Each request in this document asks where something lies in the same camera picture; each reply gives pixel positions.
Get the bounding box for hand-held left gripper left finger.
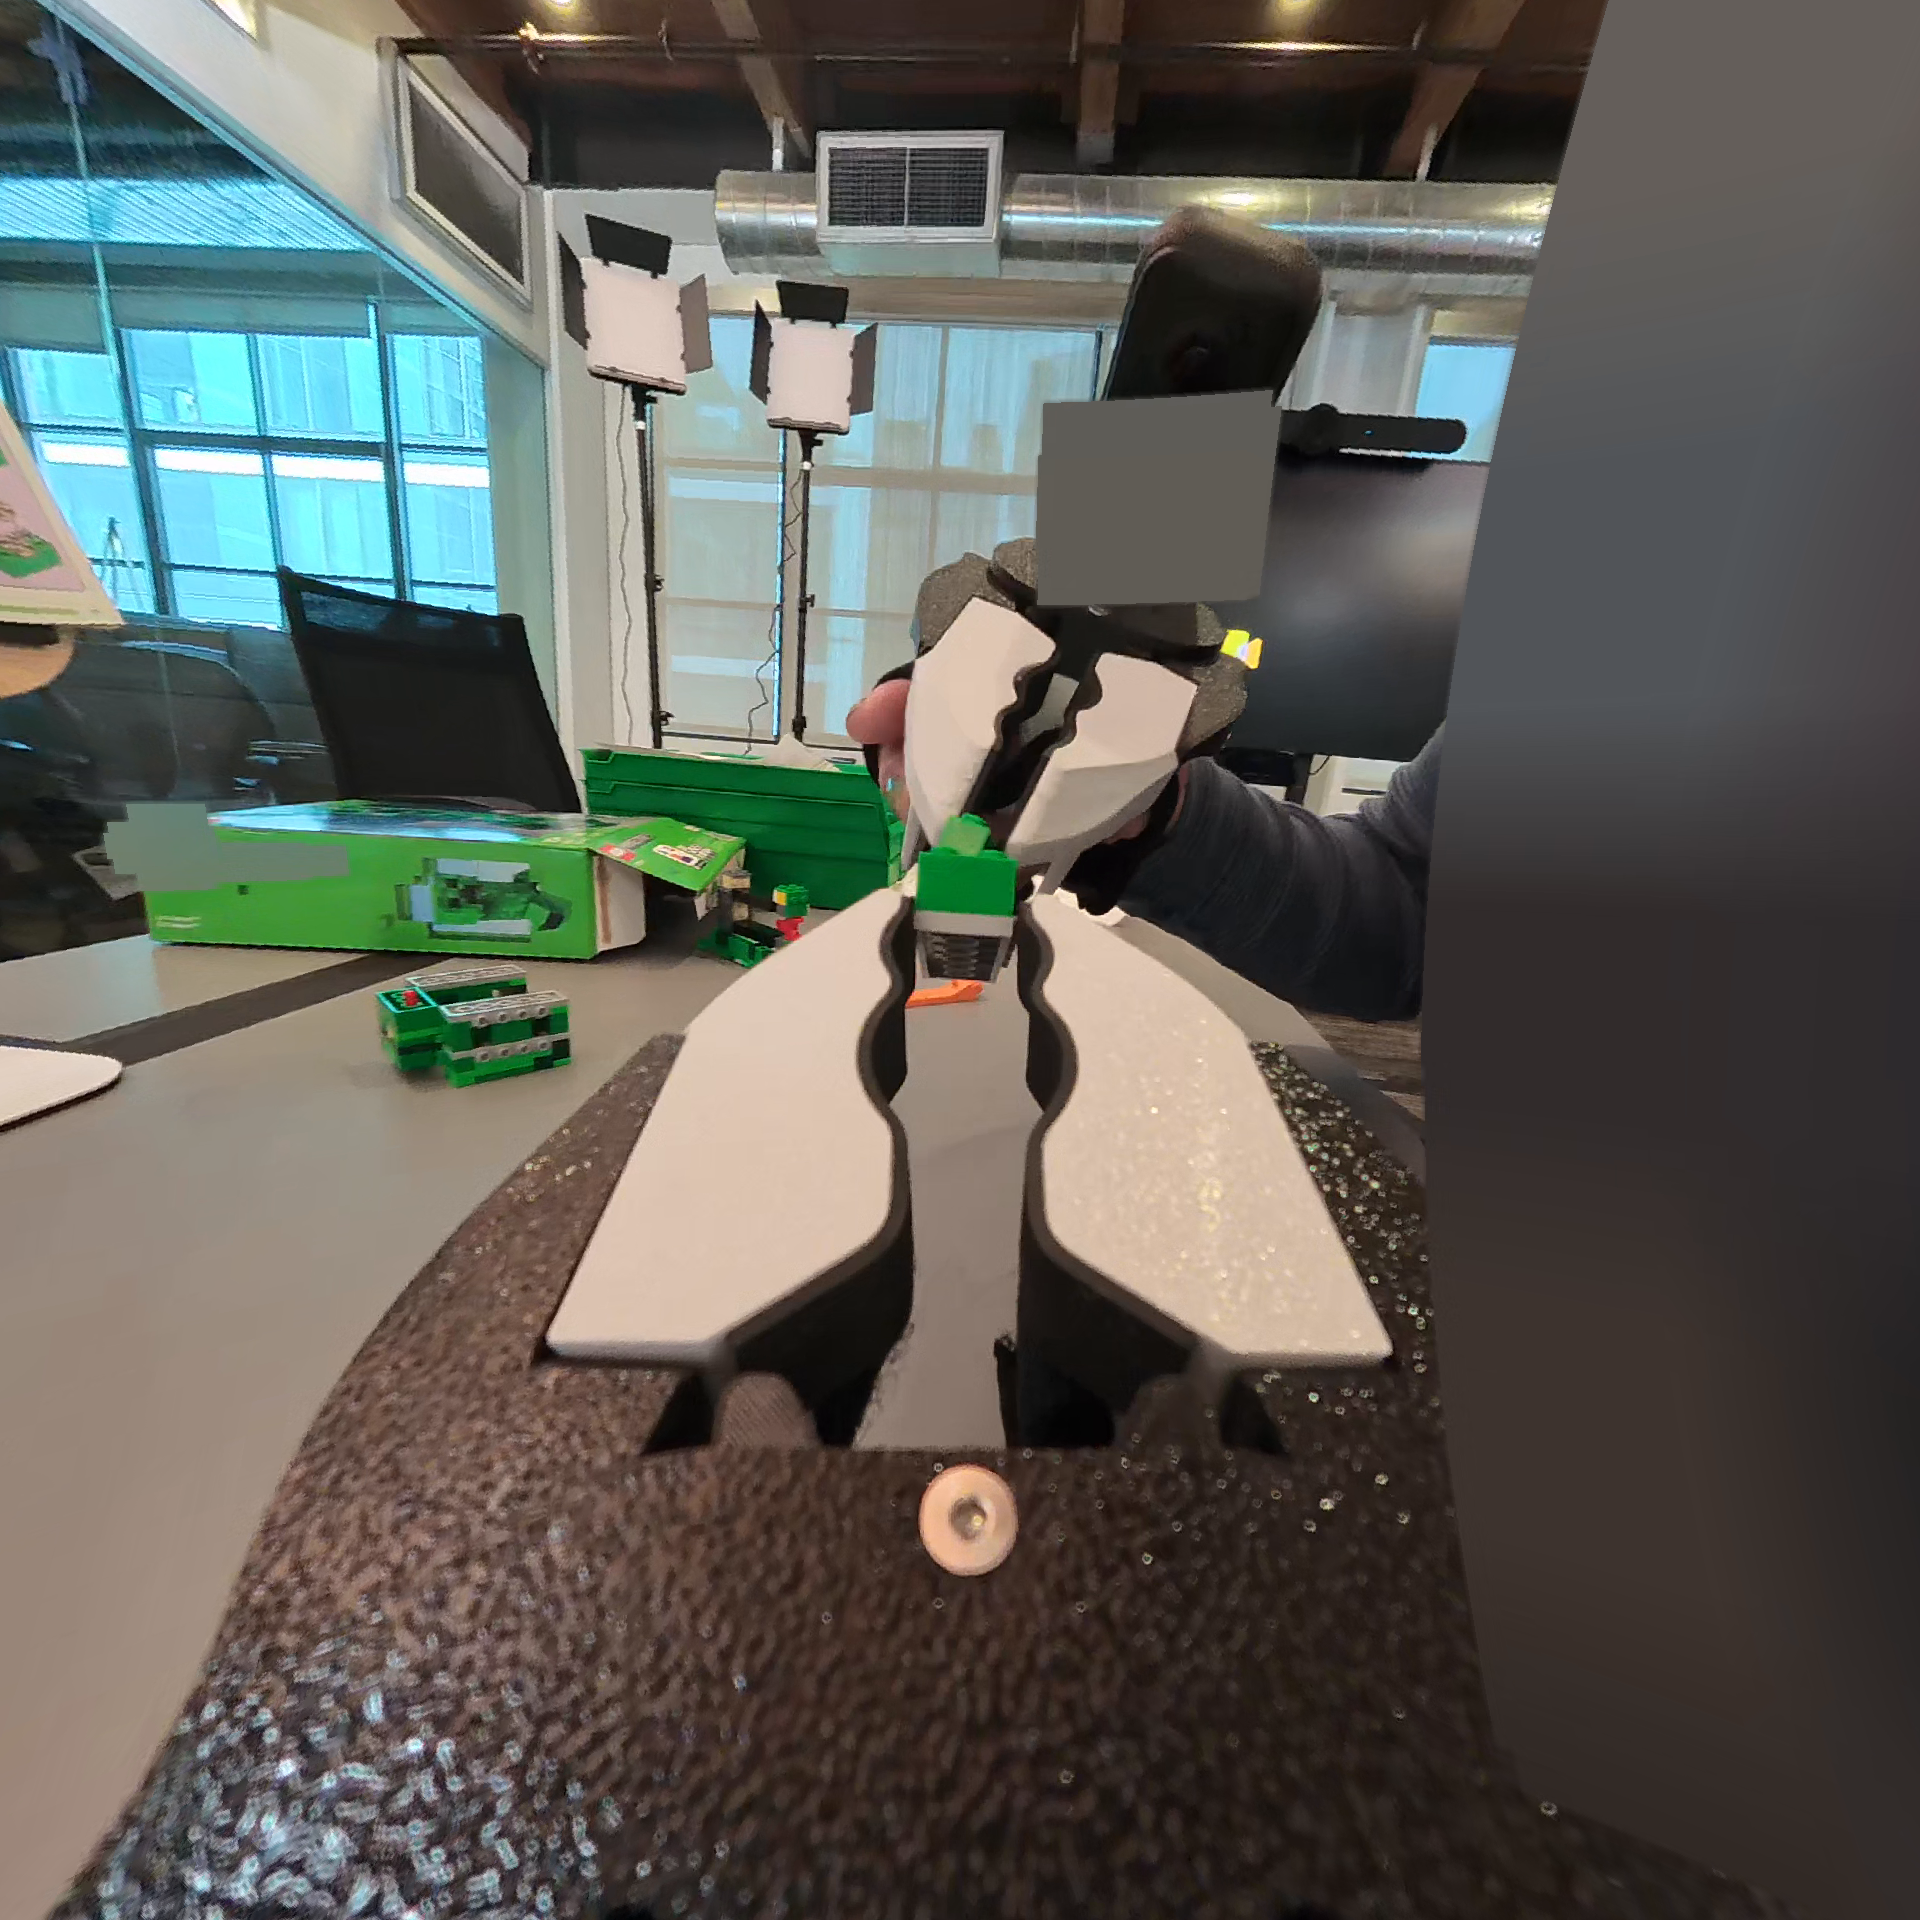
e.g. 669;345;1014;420
543;890;921;1454

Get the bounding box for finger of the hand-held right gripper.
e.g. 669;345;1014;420
990;653;1203;904
898;599;1085;866

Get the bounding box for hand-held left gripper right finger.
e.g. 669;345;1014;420
1017;890;1401;1454

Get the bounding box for green and grey brick assembly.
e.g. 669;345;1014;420
911;848;1019;985

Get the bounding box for person's right forearm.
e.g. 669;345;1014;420
1118;719;1450;1023

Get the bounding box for grey desk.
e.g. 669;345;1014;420
0;878;1426;1920

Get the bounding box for person's right hand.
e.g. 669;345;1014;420
845;676;914;798

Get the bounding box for black light stand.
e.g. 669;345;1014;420
629;391;672;751
784;432;825;749

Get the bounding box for green plastic bins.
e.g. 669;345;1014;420
579;741;911;904

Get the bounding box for small brick figure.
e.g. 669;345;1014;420
694;866;819;964

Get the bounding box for small studio light panel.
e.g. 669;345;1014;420
747;279;880;440

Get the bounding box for black television screen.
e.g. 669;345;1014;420
1226;447;1497;770

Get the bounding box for green brick block assembly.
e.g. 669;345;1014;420
371;966;578;1089

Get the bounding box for green toy box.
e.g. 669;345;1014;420
142;798;750;962

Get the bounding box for white ceiling air vent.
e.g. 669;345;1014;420
813;127;1006;242

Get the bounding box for large studio light panel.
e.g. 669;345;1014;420
555;212;711;397

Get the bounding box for black office chair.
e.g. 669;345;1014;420
275;564;587;821

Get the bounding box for white stand base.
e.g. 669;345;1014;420
0;1033;125;1134

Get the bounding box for building instruction booklet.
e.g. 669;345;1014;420
0;401;127;632

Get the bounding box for silver air duct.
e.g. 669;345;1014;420
712;167;1555;280

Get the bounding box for black video bar camera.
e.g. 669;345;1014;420
1278;399;1470;462

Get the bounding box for wall air grille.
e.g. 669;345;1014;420
391;40;537;303

